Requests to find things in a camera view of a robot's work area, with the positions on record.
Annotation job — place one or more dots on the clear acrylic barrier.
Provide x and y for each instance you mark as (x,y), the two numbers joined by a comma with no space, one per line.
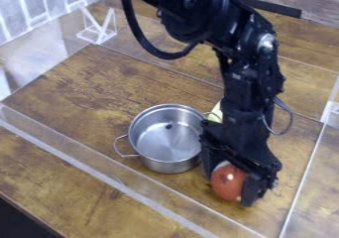
(313,217)
(176,205)

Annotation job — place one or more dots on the clear acrylic front barrier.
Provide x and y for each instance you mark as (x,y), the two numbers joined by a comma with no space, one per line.
(176,205)

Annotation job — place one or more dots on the clear acrylic right barrier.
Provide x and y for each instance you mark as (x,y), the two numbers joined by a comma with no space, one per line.
(313,217)

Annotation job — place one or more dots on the silver metal pot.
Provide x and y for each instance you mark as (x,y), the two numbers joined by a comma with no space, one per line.
(164,138)

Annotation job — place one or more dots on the clear acrylic triangle stand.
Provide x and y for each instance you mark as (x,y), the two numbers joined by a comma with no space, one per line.
(97,33)

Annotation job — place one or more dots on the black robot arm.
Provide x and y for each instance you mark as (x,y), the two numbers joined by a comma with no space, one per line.
(242,37)

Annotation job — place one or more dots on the black bar on table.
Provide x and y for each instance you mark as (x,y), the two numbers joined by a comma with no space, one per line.
(274,8)

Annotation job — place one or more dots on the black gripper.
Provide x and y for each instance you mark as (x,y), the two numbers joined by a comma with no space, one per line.
(238,141)

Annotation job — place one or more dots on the red plush mushroom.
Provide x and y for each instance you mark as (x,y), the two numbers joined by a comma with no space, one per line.
(228,181)

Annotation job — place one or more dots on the spoon with green handle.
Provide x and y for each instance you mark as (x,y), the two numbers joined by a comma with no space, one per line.
(217,114)

